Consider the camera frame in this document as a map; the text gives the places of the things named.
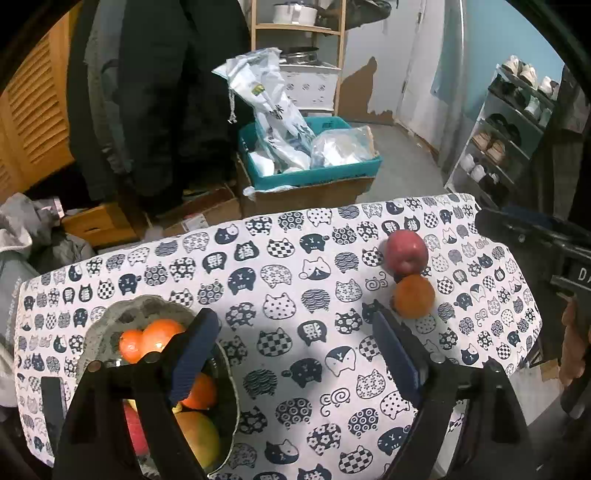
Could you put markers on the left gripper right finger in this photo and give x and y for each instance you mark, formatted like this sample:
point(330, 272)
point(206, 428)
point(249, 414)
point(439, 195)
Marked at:
point(494, 441)

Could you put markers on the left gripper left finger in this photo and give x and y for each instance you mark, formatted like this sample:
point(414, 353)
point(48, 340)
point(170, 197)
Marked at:
point(94, 441)

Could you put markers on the red apple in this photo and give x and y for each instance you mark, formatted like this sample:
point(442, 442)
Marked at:
point(406, 253)
point(138, 440)

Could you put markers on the small tangerine front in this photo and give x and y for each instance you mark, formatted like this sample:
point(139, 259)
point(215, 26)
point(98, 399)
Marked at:
point(130, 345)

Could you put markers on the small tangerine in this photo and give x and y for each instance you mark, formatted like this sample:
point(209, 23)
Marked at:
point(413, 297)
point(130, 345)

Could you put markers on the yellow pear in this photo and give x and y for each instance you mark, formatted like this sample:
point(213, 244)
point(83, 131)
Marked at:
point(153, 406)
point(201, 436)

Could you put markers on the large orange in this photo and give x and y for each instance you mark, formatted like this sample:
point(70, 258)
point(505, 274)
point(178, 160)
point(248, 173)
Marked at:
point(203, 394)
point(157, 334)

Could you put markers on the small tangerine back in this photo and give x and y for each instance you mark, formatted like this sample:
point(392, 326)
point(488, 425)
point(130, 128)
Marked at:
point(413, 297)

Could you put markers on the red apple back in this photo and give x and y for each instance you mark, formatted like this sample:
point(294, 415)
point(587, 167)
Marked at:
point(406, 253)

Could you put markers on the person's right hand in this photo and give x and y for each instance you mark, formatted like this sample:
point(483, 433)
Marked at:
point(574, 346)

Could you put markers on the black smartphone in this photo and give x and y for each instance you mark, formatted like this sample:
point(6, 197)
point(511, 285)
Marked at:
point(54, 408)

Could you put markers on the green scalloped glass bowl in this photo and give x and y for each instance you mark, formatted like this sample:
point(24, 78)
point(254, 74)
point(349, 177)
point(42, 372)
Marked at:
point(173, 414)

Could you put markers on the shoe rack with shoes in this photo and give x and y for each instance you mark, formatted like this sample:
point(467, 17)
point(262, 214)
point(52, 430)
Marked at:
point(512, 120)

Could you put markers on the cat pattern tablecloth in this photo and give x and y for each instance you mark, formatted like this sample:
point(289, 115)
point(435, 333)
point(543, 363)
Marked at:
point(294, 294)

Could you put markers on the pile of grey clothes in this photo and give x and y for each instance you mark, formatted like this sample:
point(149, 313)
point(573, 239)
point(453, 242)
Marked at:
point(32, 243)

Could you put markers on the wooden drawer box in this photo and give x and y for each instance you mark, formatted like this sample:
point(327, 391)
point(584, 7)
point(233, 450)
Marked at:
point(102, 226)

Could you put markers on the cardboard box under crate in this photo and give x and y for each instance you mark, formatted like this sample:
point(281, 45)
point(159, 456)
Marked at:
point(329, 195)

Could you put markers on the clear plastic bag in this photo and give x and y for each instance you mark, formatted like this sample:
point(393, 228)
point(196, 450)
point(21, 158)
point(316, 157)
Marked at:
point(339, 147)

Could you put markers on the flat cardboard box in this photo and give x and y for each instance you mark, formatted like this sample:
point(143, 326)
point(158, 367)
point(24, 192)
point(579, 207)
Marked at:
point(210, 208)

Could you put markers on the white rice bag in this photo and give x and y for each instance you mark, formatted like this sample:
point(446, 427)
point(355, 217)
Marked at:
point(281, 129)

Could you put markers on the white storage basket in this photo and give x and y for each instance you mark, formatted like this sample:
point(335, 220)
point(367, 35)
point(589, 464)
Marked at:
point(311, 87)

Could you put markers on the teal plastic crate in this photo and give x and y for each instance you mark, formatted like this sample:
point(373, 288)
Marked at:
point(261, 169)

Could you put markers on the wooden louvered wardrobe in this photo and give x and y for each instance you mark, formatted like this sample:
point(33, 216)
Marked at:
point(34, 120)

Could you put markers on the wooden shelf rack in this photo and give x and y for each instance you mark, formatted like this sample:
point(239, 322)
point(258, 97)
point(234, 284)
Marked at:
point(311, 38)

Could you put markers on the dark hanging bag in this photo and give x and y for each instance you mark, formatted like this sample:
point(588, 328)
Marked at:
point(358, 13)

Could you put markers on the black hanging coat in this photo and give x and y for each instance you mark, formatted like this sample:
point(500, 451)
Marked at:
point(149, 119)

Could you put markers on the steel pot on basket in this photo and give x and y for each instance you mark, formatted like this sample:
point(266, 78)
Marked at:
point(300, 55)

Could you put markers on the white cooking pot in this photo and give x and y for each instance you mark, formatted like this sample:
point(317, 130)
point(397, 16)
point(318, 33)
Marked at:
point(294, 14)

